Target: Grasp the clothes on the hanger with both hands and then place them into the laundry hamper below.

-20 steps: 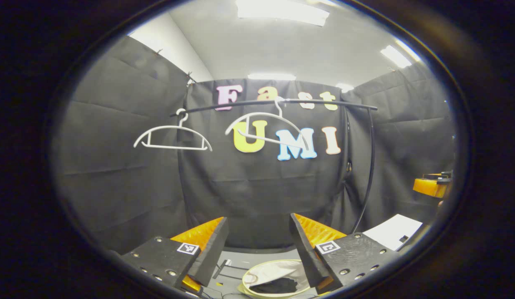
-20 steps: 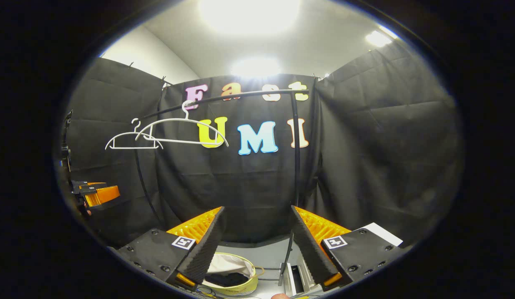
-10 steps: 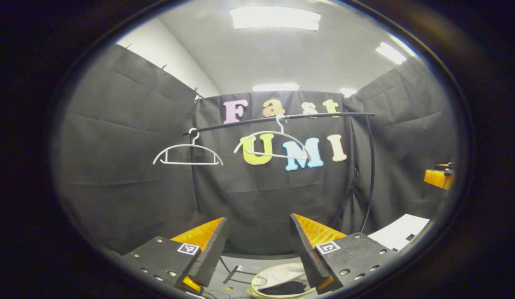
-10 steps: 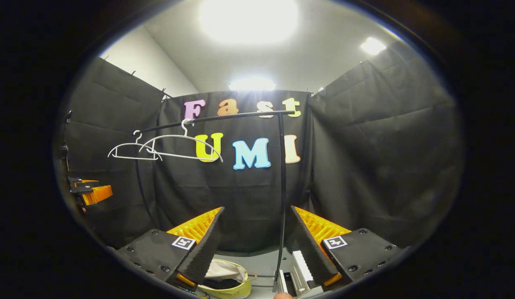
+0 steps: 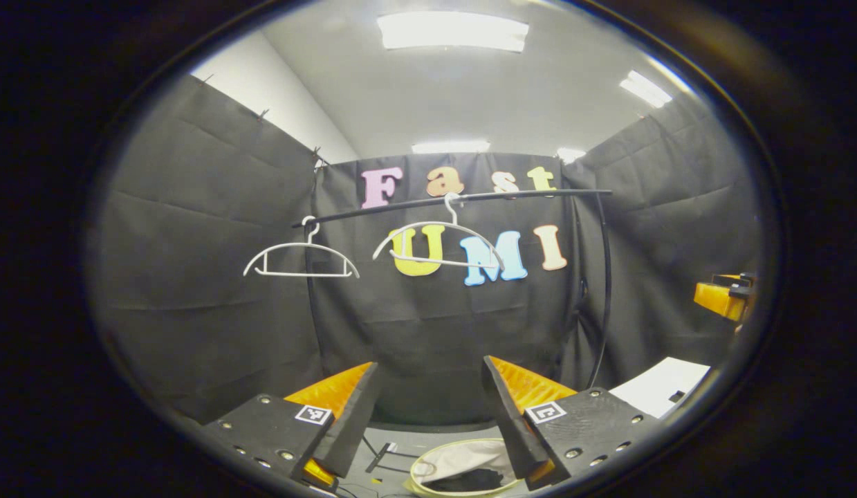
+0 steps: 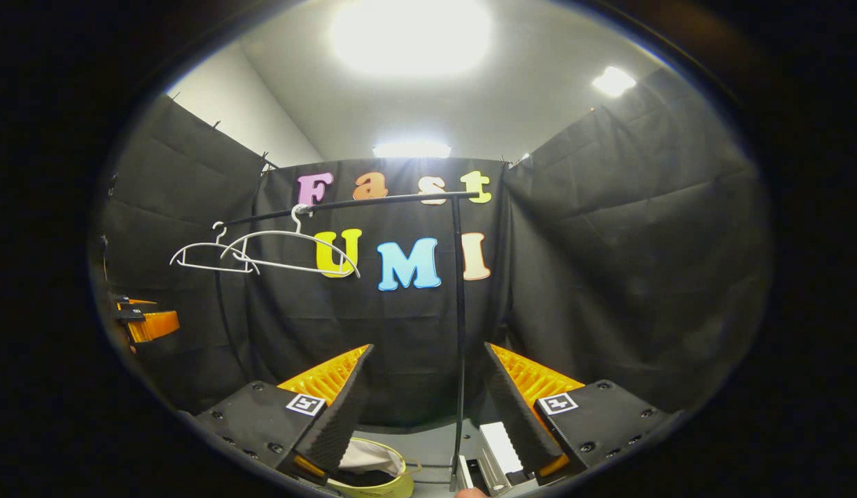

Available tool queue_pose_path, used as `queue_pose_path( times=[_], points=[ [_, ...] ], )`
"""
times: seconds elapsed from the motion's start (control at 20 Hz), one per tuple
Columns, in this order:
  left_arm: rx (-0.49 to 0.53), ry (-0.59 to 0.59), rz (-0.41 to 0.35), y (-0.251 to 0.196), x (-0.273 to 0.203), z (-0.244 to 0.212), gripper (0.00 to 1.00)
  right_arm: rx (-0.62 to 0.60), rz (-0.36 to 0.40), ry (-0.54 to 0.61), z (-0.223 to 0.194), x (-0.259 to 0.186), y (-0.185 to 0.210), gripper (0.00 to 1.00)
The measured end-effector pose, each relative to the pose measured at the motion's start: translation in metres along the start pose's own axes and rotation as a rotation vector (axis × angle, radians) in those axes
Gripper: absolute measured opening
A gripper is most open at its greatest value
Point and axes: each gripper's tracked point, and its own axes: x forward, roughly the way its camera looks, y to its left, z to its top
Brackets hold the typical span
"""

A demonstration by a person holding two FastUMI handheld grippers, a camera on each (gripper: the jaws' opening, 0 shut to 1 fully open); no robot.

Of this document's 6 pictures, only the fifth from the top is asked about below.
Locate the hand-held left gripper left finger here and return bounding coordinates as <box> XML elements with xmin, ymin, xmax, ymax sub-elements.
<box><xmin>203</xmin><ymin>361</ymin><xmax>380</xmax><ymax>488</ymax></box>

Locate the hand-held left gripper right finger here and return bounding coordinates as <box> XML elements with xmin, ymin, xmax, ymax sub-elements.
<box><xmin>481</xmin><ymin>355</ymin><xmax>661</xmax><ymax>490</ymax></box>

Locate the cream laundry hamper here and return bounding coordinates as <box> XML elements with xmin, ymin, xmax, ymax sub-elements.
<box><xmin>404</xmin><ymin>438</ymin><xmax>522</xmax><ymax>498</ymax></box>

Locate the black jacket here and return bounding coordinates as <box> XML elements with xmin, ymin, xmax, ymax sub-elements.
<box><xmin>423</xmin><ymin>469</ymin><xmax>505</xmax><ymax>493</ymax></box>

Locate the white plastic clothes hanger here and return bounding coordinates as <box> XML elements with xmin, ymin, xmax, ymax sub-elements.
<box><xmin>243</xmin><ymin>216</ymin><xmax>360</xmax><ymax>279</ymax></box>
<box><xmin>371</xmin><ymin>192</ymin><xmax>506</xmax><ymax>272</ymax></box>

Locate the black metal clothes rack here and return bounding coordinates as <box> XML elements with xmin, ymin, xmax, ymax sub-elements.
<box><xmin>292</xmin><ymin>188</ymin><xmax>614</xmax><ymax>389</ymax></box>

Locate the white flat panel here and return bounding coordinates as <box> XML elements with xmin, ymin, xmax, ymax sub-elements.
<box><xmin>610</xmin><ymin>357</ymin><xmax>711</xmax><ymax>419</ymax></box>

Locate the black backdrop cloth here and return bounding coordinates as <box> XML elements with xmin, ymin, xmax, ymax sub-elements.
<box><xmin>89</xmin><ymin>75</ymin><xmax>757</xmax><ymax>426</ymax></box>

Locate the large ceiling light panel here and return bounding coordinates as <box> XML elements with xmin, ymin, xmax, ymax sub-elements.
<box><xmin>377</xmin><ymin>11</ymin><xmax>530</xmax><ymax>54</ymax></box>

